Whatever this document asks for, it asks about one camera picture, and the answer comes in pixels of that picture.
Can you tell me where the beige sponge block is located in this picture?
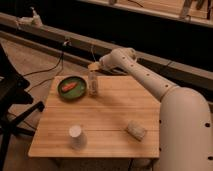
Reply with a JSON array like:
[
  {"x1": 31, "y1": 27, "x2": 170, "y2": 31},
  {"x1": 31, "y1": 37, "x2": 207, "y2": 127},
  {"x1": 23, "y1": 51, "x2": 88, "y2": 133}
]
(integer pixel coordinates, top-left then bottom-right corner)
[{"x1": 126, "y1": 121, "x2": 147, "y2": 141}]

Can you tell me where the black floor cable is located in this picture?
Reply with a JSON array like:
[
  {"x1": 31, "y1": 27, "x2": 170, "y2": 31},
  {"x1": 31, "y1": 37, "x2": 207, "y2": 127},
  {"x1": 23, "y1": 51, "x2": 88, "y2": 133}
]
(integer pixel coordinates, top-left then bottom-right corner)
[{"x1": 23, "y1": 49, "x2": 65, "y2": 93}]

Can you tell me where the black cable with plug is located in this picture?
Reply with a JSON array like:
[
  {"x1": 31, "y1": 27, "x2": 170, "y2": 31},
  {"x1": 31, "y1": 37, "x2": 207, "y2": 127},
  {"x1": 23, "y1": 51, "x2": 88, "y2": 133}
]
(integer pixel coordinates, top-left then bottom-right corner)
[{"x1": 61, "y1": 39, "x2": 72, "y2": 48}]

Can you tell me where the white spray bottle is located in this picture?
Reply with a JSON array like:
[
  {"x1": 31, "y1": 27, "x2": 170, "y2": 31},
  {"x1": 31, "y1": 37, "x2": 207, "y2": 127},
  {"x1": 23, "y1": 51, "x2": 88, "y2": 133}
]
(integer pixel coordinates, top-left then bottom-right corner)
[{"x1": 18, "y1": 6, "x2": 43, "y2": 27}]

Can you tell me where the green plate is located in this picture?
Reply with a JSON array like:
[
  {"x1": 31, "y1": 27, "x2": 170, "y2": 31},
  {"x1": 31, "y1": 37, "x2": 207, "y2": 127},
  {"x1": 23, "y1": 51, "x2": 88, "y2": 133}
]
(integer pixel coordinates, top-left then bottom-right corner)
[{"x1": 57, "y1": 76, "x2": 87, "y2": 101}]

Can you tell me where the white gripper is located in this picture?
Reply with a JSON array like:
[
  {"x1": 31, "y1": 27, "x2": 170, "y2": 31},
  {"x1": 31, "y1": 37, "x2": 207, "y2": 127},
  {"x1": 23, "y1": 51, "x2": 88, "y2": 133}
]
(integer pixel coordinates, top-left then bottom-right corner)
[{"x1": 88, "y1": 56, "x2": 113, "y2": 71}]

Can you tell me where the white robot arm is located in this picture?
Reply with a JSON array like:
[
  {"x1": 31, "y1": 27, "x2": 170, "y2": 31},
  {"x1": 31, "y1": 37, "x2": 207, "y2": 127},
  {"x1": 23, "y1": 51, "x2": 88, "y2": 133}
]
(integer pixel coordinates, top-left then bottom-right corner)
[{"x1": 88, "y1": 48, "x2": 213, "y2": 171}]

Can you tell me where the wooden table top board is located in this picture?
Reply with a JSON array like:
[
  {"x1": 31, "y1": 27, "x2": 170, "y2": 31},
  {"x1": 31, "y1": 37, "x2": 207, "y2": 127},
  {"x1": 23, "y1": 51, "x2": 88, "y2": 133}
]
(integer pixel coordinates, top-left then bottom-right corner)
[{"x1": 28, "y1": 76, "x2": 159, "y2": 158}]

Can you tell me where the black office chair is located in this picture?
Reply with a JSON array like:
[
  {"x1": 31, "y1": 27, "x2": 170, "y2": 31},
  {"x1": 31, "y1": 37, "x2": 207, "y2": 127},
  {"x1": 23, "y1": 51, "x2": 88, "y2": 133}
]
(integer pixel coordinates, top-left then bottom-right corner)
[{"x1": 0, "y1": 44, "x2": 45, "y2": 171}]

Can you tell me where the white paper cup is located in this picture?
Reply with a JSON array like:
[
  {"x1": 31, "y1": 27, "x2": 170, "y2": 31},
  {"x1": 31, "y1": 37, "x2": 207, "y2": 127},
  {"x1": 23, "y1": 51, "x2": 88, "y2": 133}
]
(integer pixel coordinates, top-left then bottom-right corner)
[{"x1": 69, "y1": 125, "x2": 87, "y2": 150}]

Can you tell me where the orange carrot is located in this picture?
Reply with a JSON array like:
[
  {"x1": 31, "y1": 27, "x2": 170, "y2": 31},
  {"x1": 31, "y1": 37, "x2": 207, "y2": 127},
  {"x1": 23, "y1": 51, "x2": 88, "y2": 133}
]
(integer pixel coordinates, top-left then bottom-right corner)
[{"x1": 62, "y1": 82, "x2": 78, "y2": 92}]

